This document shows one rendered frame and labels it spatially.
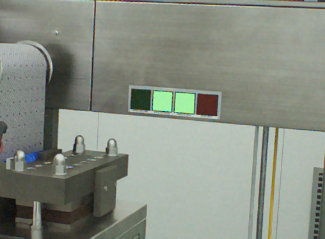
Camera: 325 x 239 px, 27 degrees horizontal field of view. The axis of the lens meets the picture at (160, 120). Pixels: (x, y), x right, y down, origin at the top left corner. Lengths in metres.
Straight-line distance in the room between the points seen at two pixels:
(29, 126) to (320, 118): 0.72
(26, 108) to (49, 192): 0.29
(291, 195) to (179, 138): 0.76
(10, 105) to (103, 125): 2.74
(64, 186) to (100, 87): 0.42
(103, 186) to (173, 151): 2.59
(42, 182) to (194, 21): 0.57
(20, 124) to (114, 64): 0.31
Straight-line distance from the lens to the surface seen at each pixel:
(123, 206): 1.82
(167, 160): 4.26
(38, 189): 1.53
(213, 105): 1.74
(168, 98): 1.77
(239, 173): 4.16
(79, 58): 1.86
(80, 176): 1.57
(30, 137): 1.76
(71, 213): 1.58
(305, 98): 1.71
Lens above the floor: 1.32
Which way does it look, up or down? 6 degrees down
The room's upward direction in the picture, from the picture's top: 3 degrees clockwise
